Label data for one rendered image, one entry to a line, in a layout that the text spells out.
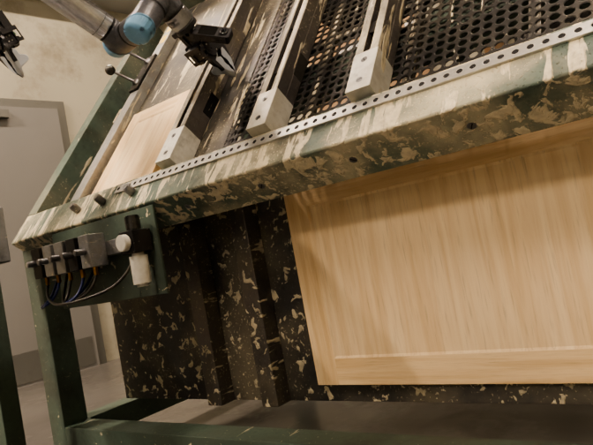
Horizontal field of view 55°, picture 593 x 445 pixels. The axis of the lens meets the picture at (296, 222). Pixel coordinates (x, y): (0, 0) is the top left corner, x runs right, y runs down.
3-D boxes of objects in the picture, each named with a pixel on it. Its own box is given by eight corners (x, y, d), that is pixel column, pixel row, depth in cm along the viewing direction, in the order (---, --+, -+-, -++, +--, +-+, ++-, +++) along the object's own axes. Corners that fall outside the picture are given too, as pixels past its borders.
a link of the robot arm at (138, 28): (133, 56, 157) (151, 29, 163) (153, 40, 149) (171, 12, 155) (110, 35, 153) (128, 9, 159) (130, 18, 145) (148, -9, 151)
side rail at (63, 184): (53, 233, 208) (26, 215, 201) (160, 41, 268) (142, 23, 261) (62, 230, 204) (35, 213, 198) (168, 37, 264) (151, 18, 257)
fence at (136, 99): (78, 211, 190) (68, 204, 187) (175, 32, 241) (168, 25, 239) (86, 207, 187) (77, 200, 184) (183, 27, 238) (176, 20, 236)
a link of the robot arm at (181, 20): (186, -1, 161) (176, 17, 156) (198, 11, 163) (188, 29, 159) (169, 10, 165) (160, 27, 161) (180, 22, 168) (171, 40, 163)
